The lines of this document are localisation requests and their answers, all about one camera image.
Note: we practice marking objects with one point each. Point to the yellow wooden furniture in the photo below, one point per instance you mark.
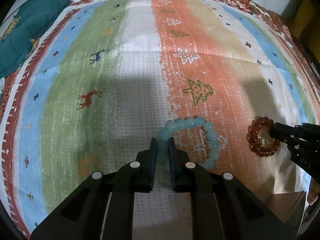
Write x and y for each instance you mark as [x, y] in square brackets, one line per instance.
[305, 27]

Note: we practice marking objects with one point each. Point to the teal pillow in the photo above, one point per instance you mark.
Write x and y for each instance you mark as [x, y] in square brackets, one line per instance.
[32, 20]

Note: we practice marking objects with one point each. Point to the person's right hand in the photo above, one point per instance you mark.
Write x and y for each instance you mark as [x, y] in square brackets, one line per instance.
[314, 190]

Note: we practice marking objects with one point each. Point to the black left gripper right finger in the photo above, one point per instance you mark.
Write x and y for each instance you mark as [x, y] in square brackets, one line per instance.
[222, 207]

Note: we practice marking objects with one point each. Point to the white crumpled cloth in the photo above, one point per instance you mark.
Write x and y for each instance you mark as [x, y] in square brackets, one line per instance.
[2, 85]

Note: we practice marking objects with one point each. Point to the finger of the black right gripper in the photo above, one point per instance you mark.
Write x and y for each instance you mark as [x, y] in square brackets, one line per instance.
[308, 131]
[290, 135]

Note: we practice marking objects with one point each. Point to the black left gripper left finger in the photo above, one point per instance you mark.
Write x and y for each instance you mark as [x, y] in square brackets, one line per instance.
[101, 207]

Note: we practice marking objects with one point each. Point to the striped colourful patterned blanket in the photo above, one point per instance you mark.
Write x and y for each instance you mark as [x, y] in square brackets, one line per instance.
[43, 163]

